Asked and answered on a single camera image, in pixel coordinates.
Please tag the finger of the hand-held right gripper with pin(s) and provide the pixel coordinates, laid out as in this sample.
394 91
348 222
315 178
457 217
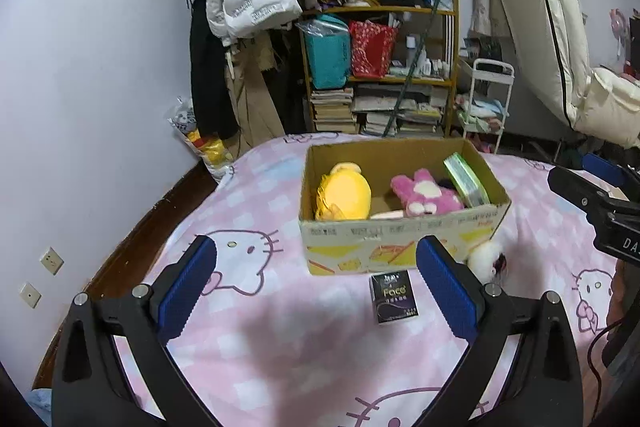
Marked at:
605 169
575 188

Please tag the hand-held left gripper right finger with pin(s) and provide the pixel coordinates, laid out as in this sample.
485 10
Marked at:
445 292

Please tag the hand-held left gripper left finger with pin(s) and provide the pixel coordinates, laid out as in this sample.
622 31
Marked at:
187 292

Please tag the cardboard box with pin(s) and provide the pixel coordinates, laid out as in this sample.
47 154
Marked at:
360 242

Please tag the green tissue pack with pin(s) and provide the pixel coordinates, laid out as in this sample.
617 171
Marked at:
467 182

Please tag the yellow plush toy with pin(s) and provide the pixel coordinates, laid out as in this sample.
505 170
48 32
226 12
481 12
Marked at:
347 194

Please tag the person's right forearm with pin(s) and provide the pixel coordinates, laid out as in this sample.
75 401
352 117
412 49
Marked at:
622 292

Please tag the small black box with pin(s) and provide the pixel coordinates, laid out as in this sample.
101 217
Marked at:
392 299

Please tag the pink cat print bedsheet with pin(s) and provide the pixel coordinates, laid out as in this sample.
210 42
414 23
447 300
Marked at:
300 332

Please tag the folded clothes in cart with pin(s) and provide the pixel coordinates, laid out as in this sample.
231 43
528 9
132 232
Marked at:
480 112

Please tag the small pink fan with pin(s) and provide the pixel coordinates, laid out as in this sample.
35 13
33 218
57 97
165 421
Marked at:
620 24

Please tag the white trolley cart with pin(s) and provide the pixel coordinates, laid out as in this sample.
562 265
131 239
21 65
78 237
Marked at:
492 63

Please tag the clear plastic bag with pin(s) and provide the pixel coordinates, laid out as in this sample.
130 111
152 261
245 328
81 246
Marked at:
182 119

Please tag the pile of papers and magazines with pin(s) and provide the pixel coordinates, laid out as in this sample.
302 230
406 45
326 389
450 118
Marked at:
417 112

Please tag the cream folded mattress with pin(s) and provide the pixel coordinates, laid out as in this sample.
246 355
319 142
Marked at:
535 7

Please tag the blue grey cloth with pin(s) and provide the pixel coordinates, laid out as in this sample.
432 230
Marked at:
39 407

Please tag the group of small bottles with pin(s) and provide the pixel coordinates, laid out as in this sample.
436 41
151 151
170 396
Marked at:
430 67

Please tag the beige garment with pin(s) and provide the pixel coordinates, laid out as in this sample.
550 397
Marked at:
255 107

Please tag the green pole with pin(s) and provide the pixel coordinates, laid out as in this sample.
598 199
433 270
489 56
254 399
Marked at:
417 57

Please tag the stack of books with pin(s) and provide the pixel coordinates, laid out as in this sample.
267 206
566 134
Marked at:
332 109

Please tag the black coat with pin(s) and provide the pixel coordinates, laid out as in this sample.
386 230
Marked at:
207 67

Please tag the red patterned bag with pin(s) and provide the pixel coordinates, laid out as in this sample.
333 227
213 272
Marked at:
370 52

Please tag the wooden shelf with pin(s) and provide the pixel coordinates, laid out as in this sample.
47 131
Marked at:
385 9

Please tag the teal bag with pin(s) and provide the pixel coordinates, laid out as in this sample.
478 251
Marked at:
327 57

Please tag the wall socket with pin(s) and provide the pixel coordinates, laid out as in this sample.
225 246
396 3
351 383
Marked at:
51 261
30 295

